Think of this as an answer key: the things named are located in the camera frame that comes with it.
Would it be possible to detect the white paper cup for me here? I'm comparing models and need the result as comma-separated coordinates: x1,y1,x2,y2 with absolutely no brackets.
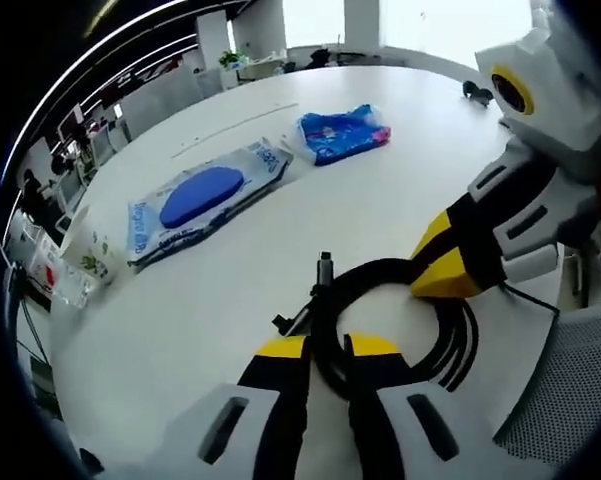
59,202,119,286

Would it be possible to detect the wet wipes pack blue lid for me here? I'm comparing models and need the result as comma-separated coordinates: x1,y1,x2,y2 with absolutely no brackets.
126,137,295,274

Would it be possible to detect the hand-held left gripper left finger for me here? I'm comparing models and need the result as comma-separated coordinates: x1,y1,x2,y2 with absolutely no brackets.
167,334,314,480

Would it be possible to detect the grey desk partition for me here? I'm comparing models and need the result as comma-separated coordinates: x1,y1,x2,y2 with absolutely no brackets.
119,64,224,141

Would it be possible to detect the grey mesh office chair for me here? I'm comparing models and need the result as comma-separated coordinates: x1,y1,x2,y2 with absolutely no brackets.
493,304,601,459

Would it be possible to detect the blue tissue packet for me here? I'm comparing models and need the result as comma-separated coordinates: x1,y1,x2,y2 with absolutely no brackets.
295,103,393,167

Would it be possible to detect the narrow bright window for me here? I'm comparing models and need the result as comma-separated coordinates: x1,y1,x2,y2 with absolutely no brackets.
283,0,346,50

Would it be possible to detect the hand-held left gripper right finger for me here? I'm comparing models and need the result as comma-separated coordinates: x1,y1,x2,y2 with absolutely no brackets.
343,330,526,480

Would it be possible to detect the white table socket strip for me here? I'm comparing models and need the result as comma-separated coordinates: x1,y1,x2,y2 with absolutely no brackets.
171,102,300,160

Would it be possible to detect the clear plastic bottle red label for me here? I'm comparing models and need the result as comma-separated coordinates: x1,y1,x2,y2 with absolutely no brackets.
27,234,99,309

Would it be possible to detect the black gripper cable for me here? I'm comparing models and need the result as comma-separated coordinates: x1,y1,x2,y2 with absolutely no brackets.
499,280,562,317

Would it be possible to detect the small black object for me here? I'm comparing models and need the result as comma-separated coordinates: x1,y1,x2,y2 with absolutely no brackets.
461,79,492,109

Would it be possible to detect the white low cabinet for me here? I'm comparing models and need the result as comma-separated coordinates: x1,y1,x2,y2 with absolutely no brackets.
219,54,286,81

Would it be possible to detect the wide bright window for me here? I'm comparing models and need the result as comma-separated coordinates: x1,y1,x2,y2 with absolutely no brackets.
379,0,536,66

